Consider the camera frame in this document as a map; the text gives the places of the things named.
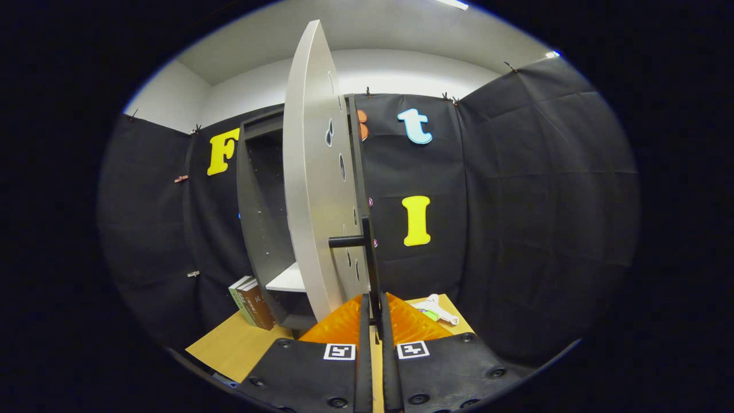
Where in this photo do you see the black backdrop cloth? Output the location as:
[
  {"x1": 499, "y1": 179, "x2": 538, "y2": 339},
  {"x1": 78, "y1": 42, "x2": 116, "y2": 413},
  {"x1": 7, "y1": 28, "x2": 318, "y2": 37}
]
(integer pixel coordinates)
[{"x1": 97, "y1": 54, "x2": 640, "y2": 371}]

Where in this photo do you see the dark grey cabinet body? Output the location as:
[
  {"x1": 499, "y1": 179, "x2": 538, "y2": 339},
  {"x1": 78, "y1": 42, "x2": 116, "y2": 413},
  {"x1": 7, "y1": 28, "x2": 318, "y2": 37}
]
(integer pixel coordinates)
[{"x1": 236, "y1": 95, "x2": 379, "y2": 332}]

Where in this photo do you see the green and white plush toy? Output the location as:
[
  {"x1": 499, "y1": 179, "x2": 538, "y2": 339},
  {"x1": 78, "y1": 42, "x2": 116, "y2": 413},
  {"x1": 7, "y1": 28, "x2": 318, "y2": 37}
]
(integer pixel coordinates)
[{"x1": 411, "y1": 293, "x2": 460, "y2": 326}]

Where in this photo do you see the brown spine book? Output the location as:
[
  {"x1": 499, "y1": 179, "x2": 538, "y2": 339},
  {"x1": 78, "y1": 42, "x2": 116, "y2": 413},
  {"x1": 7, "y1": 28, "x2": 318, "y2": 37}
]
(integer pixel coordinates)
[{"x1": 236, "y1": 279, "x2": 276, "y2": 332}]

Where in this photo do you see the white cabinet shelf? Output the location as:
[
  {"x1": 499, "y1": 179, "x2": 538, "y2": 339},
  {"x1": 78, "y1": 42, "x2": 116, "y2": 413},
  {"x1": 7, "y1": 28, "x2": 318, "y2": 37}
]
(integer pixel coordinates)
[{"x1": 265, "y1": 262, "x2": 308, "y2": 294}]

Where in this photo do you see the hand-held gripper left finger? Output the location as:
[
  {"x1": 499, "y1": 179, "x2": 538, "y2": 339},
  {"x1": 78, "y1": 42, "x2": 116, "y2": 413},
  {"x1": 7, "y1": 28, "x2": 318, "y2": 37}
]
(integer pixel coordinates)
[{"x1": 234, "y1": 293, "x2": 373, "y2": 413}]

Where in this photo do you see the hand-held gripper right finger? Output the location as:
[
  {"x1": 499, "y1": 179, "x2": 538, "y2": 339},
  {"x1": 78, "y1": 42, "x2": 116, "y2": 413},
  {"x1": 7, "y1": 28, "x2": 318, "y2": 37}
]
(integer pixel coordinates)
[{"x1": 378, "y1": 291, "x2": 521, "y2": 413}]

